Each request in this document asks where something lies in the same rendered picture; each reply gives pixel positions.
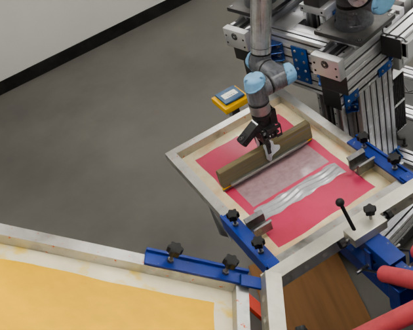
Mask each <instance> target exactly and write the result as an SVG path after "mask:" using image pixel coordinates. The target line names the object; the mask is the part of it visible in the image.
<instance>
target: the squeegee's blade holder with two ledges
mask: <svg viewBox="0 0 413 330"><path fill-rule="evenodd" d="M306 143H308V140H306V139H305V140H303V141H302V142H300V143H299V144H297V145H295V146H293V147H292V148H290V149H288V150H287V151H285V152H283V153H281V154H280V155H278V156H276V157H275V158H272V161H271V162H270V161H267V162H266V163H264V164H262V165H261V166H259V167H257V168H255V169H254V170H252V171H251V172H249V173H247V174H245V175H243V176H242V177H240V178H239V179H236V180H235V181H233V182H231V183H230V184H231V186H232V187H233V186H235V185H236V184H238V183H240V182H242V181H243V180H245V179H246V178H248V177H250V176H252V175H254V174H255V173H257V172H259V171H260V170H262V169H264V168H266V167H267V166H269V165H270V164H273V163H274V162H276V161H278V160H279V159H281V158H282V157H284V156H286V155H288V154H290V153H291V152H293V151H295V150H296V149H298V148H300V147H302V146H303V145H305V144H306Z"/></svg>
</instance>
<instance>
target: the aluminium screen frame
mask: <svg viewBox="0 0 413 330"><path fill-rule="evenodd" d="M269 102H270V105H271V106H272V107H275V106H276V105H279V104H280V103H282V104H284V105H285V106H287V107H288V108H289V109H291V110H292V111H293V112H295V113H296V114H297V115H299V116H300V117H302V118H303V119H304V120H306V121H308V122H309V123H310V124H311V125H313V126H314V127H316V129H318V130H320V131H321V132H322V133H323V134H325V135H326V136H328V137H329V138H330V139H332V140H333V141H335V142H336V143H337V144H338V145H340V146H341V147H343V148H344V149H345V150H347V151H348V152H350V153H351V154H353V153H354V152H356V150H355V149H354V148H352V147H351V146H349V145H348V144H347V142H348V141H349V140H351V139H353V138H352V137H351V136H350V135H348V134H347V133H345V132H344V131H343V130H341V129H339V128H338V127H337V126H335V125H334V124H332V123H331V122H330V121H328V120H326V119H325V118H324V117H322V116H321V115H320V114H318V113H317V112H315V111H314V110H312V109H311V108H310V107H308V106H307V105H305V104H304V103H302V102H301V101H300V100H298V99H297V98H295V97H294V96H292V95H291V94H289V93H288V92H287V91H285V90H284V89H280V90H278V91H276V92H275V93H273V94H271V95H269ZM250 120H252V116H251V114H250V109H249V107H247V108H246V109H244V110H242V111H241V112H239V113H237V114H235V115H233V116H232V117H229V118H228V119H226V120H224V121H223V122H221V123H219V124H217V125H216V126H213V127H212V128H210V129H208V130H207V131H205V132H203V133H201V134H199V135H198V136H195V137H194V138H192V139H190V140H189V141H187V142H185V143H183V144H181V145H179V146H177V147H176V148H174V149H172V150H171V151H169V152H167V153H165V155H166V158H167V160H168V161H169V162H170V163H171V165H172V166H173V167H174V168H175V169H176V170H177V172H178V173H179V174H180V175H181V176H182V177H183V178H184V179H185V180H186V181H187V182H188V184H189V185H190V186H191V187H192V188H193V189H194V191H195V192H196V193H197V194H198V195H199V196H200V197H201V198H202V199H203V200H204V201H205V202H206V204H207V205H208V206H209V207H210V208H211V210H212V211H213V212H214V213H215V214H216V215H217V216H218V217H219V218H220V215H225V214H226V213H228V210H229V209H228V208H227V207H226V206H225V204H224V203H223V202H222V201H221V200H220V199H219V198H218V197H217V196H216V195H215V194H214V193H213V192H212V191H211V190H210V189H209V188H208V187H207V186H206V184H205V183H204V182H203V181H202V180H201V179H200V178H199V177H198V176H197V174H196V173H195V172H194V171H193V170H192V169H191V168H190V167H189V166H188V165H187V164H186V163H185V162H184V161H183V160H182V158H184V157H185V156H187V155H190V154H191V153H193V152H195V151H196V150H198V149H200V148H201V147H204V146H205V145H207V144H209V143H211V142H212V141H214V140H216V139H218V138H220V137H222V136H223V135H225V134H227V133H228V132H230V131H232V130H234V129H236V128H237V127H239V126H241V125H242V124H244V123H246V122H248V121H250ZM372 169H373V170H374V171H375V172H377V173H378V174H380V175H381V176H382V177H384V178H385V179H387V180H388V181H389V182H391V184H390V185H388V186H387V187H385V188H384V189H382V190H381V191H379V192H377V193H376V194H374V195H372V196H371V197H370V198H367V199H366V200H365V201H363V202H361V203H360V204H358V205H357V206H355V207H354V208H352V209H350V210H349V211H347V213H348V214H349V216H350V218H351V217H353V216H354V215H355V214H357V213H359V212H360V211H362V210H363V207H364V206H366V205H367V204H373V203H375V202H376V201H378V200H379V199H381V198H383V197H384V196H385V195H387V194H389V193H390V192H392V191H394V190H395V189H397V188H398V187H400V186H401V185H403V184H402V183H401V182H400V181H398V180H397V179H395V178H394V177H393V176H391V175H389V174H388V173H387V172H386V171H384V170H383V169H381V168H380V167H379V166H377V165H376V164H374V167H373V168H372ZM346 220H347V219H346V218H345V215H344V214H342V215H341V216H339V217H337V218H336V219H335V220H333V221H331V222H329V223H328V224H326V225H325V226H323V227H321V228H320V229H319V230H316V231H315V232H314V233H312V234H310V235H309V236H307V237H306V238H304V239H303V240H301V241H299V242H298V243H296V244H294V245H293V246H291V247H290V248H288V249H286V250H285V251H283V252H282V253H280V254H278V255H277V256H275V257H276V258H277V259H278V260H279V262H281V261H283V260H284V259H286V258H287V257H289V256H291V255H292V254H294V253H296V252H297V251H298V250H300V249H302V248H303V247H305V246H306V245H308V244H310V243H311V242H313V241H314V240H316V239H318V238H319V237H321V236H322V235H324V234H326V233H327V232H328V231H330V230H332V229H333V228H335V227H337V226H338V225H340V224H341V223H343V222H344V221H346Z"/></svg>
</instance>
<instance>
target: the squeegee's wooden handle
mask: <svg viewBox="0 0 413 330"><path fill-rule="evenodd" d="M311 138H312V133H311V127H310V123H309V122H308V121H306V120H304V121H302V122H301V123H299V124H297V125H295V126H293V127H292V128H290V129H288V130H287V131H285V132H283V134H282V135H281V136H279V137H275V138H273V139H271V141H273V144H274V145H280V149H279V150H278V151H277V152H276V153H275V154H274V155H273V156H272V158H275V157H276V156H278V155H280V154H281V153H283V152H285V151H287V150H288V149H290V148H292V147H293V146H295V145H297V144H299V143H300V142H302V141H303V140H305V139H306V140H309V139H311ZM263 145H264V144H262V145H260V146H259V147H257V148H255V149H253V150H251V151H250V152H248V153H246V154H245V155H243V156H241V157H239V158H237V159H236V160H234V161H232V162H230V163H229V164H227V165H225V166H223V167H222V168H220V169H218V170H216V175H217V177H218V181H219V183H220V185H221V186H222V187H223V188H226V187H228V186H230V185H231V184H230V183H231V182H233V181H235V180H236V179H239V178H240V177H242V176H243V175H245V174H247V173H249V172H251V171H252V170H254V169H255V168H257V167H259V166H261V165H262V164H264V163H266V162H267V161H269V160H268V159H267V158H266V152H265V150H264V147H263Z"/></svg>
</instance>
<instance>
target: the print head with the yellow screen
mask: <svg viewBox="0 0 413 330"><path fill-rule="evenodd" d="M183 250H184V249H183V247H182V246H181V243H176V242H171V244H170V245H168V247H167V249H166V251H163V250H160V249H154V248H151V247H147V248H146V251H145V253H144V254H141V253H136V252H132V251H127V250H123V249H117V248H114V247H108V246H103V245H99V244H93V243H90V242H84V241H80V240H75V239H71V238H66V237H62V236H57V235H53V234H47V233H44V232H38V231H35V230H30V229H23V228H20V227H14V226H11V225H5V224H2V223H0V330H250V307H249V292H248V288H253V289H258V290H260V306H261V317H262V330H287V329H286V316H285V303H284V296H283V283H282V276H281V274H280V273H277V272H272V271H268V270H265V271H264V273H263V274H262V277H261V278H259V277H255V276H250V275H248V273H249V269H247V268H241V267H238V266H237V265H238V264H239V260H238V259H237V257H236V255H230V254H227V255H226V257H224V260H223V261H222V263H218V262H214V261H209V260H205V259H200V258H196V257H190V256H187V255H182V252H183Z"/></svg>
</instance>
